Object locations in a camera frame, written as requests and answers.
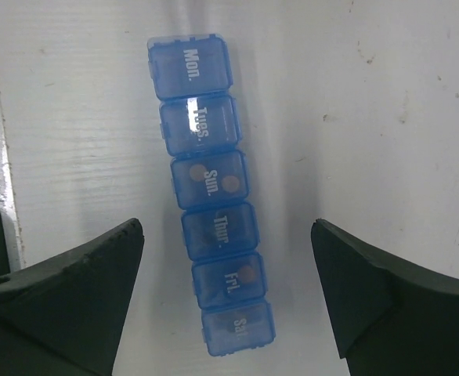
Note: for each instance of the blue weekly pill organizer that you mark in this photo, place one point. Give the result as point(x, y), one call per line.
point(200, 124)

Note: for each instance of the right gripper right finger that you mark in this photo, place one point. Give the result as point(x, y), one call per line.
point(389, 316)

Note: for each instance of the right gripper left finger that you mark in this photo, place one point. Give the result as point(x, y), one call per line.
point(65, 315)

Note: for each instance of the tan round pill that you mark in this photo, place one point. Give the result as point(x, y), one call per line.
point(246, 274)
point(231, 183)
point(197, 172)

